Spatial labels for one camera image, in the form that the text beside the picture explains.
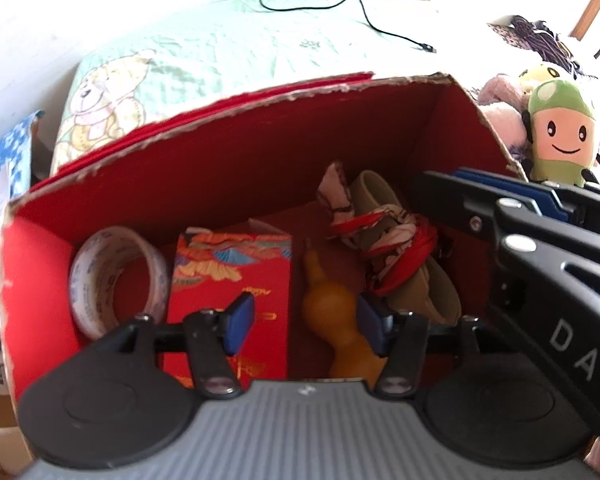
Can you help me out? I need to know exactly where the dark patterned cloth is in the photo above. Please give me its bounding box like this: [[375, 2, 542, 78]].
[[487, 15, 597, 79]]

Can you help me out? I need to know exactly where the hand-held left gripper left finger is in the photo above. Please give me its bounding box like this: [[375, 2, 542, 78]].
[[87, 292, 257, 398]]

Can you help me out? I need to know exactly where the yellow gourd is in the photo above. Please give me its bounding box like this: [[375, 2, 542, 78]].
[[300, 250, 386, 386]]

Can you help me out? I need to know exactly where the black cable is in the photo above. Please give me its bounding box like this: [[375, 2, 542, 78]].
[[260, 0, 437, 55]]

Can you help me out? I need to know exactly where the clear printed tape roll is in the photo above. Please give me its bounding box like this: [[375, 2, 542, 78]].
[[69, 226, 170, 341]]

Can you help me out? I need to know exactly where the red patterned gift box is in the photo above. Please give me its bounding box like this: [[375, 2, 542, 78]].
[[160, 227, 295, 391]]

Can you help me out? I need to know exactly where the pink plush toy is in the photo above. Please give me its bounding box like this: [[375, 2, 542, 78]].
[[472, 74, 531, 157]]

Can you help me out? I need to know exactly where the bear print blanket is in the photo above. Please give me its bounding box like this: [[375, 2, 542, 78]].
[[50, 0, 481, 177]]

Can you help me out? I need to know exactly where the red cardboard box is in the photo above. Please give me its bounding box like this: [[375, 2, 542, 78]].
[[0, 72, 528, 411]]

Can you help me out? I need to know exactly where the yellow plush toy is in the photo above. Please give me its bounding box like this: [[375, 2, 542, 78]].
[[517, 62, 567, 94]]

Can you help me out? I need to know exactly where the beige slipper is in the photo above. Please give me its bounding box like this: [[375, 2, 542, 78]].
[[350, 170, 463, 326]]

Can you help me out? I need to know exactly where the blue white checked cloth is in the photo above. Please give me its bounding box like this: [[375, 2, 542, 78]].
[[0, 110, 46, 241]]

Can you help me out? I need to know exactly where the red white patterned scarf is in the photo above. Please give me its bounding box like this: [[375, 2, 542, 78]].
[[316, 161, 438, 295]]

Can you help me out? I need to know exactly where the green mushroom plush toy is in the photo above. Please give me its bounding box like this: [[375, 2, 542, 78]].
[[522, 77, 600, 189]]

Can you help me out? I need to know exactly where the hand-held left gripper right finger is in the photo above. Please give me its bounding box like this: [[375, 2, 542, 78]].
[[356, 294, 486, 396]]

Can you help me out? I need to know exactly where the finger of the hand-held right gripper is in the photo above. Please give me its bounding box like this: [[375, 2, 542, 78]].
[[420, 170, 576, 241], [454, 166, 600, 208]]

